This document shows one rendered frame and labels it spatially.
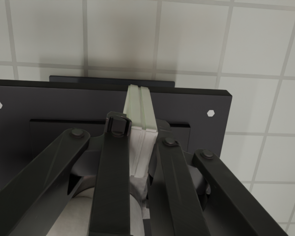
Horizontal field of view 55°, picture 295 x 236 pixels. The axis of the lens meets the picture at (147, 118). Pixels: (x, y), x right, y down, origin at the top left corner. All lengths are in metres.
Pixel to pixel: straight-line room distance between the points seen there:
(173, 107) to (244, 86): 0.41
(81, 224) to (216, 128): 0.33
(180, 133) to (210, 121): 0.07
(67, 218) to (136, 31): 0.54
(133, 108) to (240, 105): 0.82
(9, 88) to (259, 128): 0.77
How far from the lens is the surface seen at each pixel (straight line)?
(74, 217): 0.50
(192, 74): 0.88
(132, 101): 0.17
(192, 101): 0.58
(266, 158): 1.10
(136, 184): 0.62
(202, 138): 0.62
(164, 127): 0.17
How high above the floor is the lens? 0.82
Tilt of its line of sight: 65 degrees down
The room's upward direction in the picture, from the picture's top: 170 degrees clockwise
